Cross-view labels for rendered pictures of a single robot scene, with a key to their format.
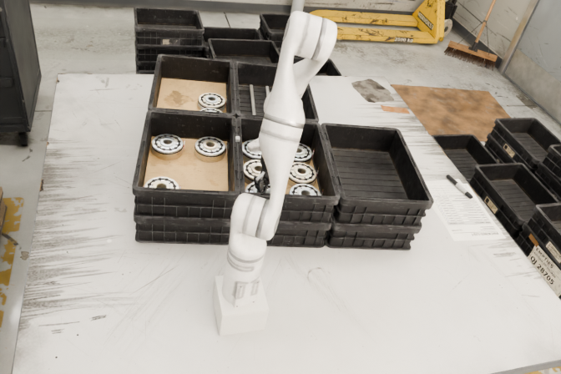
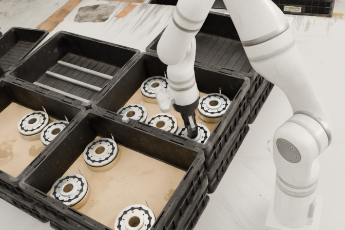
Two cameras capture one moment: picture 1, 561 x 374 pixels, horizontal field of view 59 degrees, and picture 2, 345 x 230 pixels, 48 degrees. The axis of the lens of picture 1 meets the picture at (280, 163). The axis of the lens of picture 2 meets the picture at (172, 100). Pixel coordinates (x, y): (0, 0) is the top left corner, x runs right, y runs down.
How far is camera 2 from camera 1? 0.81 m
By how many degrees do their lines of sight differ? 29
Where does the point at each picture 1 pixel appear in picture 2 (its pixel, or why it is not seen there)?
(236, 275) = (310, 199)
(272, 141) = (288, 55)
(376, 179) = (215, 52)
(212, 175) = (137, 168)
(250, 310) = (319, 211)
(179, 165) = (103, 192)
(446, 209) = not seen: hidden behind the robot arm
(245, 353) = not seen: outside the picture
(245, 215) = (315, 141)
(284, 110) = (276, 17)
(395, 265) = not seen: hidden behind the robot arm
